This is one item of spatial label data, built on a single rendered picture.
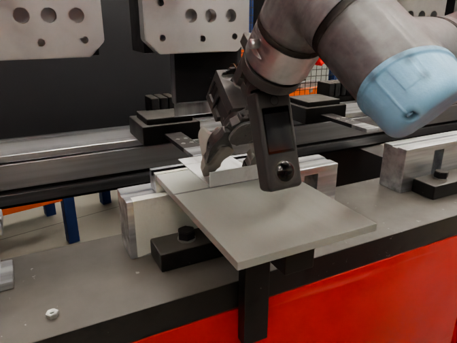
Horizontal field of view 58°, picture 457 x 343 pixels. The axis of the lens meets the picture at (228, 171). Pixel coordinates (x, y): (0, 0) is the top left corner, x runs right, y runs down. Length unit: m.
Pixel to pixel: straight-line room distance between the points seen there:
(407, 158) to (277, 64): 0.54
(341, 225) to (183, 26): 0.32
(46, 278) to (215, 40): 0.41
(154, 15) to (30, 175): 0.43
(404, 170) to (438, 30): 0.56
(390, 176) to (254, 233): 0.54
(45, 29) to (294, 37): 0.28
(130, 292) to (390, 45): 0.43
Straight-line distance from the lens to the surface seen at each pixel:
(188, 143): 0.76
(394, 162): 0.93
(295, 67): 0.43
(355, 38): 0.36
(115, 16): 1.11
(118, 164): 0.87
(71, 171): 0.86
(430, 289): 0.93
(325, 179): 0.78
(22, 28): 0.54
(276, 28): 0.41
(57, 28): 0.54
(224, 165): 0.65
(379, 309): 0.84
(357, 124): 0.93
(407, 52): 0.34
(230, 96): 0.51
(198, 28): 0.58
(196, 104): 0.64
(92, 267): 0.66
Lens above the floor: 1.22
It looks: 20 degrees down
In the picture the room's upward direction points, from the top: straight up
